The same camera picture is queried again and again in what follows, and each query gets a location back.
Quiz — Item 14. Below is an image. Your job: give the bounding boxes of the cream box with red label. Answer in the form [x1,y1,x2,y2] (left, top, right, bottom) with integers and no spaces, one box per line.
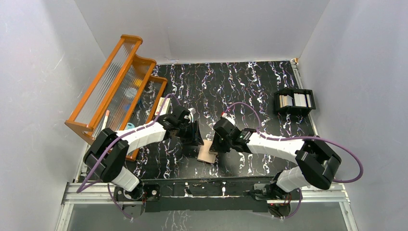
[154,97,170,116]

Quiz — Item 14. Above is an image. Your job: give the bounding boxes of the beige leather card holder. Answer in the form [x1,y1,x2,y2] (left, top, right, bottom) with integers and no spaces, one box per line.
[197,140,217,164]

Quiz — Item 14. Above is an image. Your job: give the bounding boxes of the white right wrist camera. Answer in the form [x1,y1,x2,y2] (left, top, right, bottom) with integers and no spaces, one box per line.
[221,112,236,125]

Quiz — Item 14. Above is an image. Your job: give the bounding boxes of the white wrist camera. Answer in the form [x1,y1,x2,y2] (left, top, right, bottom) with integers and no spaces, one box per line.
[188,108,196,123]
[221,112,236,125]

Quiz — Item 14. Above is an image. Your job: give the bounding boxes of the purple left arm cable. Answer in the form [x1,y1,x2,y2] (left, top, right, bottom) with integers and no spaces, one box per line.
[76,93,182,194]

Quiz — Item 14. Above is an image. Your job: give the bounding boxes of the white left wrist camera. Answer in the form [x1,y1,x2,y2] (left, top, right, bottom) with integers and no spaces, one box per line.
[188,108,196,123]

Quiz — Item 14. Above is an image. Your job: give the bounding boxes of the black card storage box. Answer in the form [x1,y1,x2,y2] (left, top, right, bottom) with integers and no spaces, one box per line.
[274,88,316,116]

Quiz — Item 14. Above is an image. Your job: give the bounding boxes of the white marker pen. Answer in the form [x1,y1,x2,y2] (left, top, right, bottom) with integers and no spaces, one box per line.
[101,110,110,130]

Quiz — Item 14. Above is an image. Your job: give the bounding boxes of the orange wooden shelf rack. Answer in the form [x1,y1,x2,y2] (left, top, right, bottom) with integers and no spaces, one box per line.
[65,35,168,144]

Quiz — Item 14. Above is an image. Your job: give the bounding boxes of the yellow item on shelf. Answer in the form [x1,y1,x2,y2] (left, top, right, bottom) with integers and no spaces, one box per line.
[133,79,143,87]

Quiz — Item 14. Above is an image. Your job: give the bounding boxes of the teal item in blister pack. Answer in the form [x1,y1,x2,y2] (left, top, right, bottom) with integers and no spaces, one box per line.
[125,123,135,130]

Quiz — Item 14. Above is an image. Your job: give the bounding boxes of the blue grey eraser block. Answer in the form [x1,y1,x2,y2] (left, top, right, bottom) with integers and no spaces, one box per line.
[123,99,142,111]

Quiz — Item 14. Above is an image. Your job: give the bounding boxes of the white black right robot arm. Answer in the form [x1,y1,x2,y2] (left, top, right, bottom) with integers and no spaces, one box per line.
[210,118,341,199]

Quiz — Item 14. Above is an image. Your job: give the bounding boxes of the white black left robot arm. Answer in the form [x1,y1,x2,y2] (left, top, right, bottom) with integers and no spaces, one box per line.
[83,105,204,200]

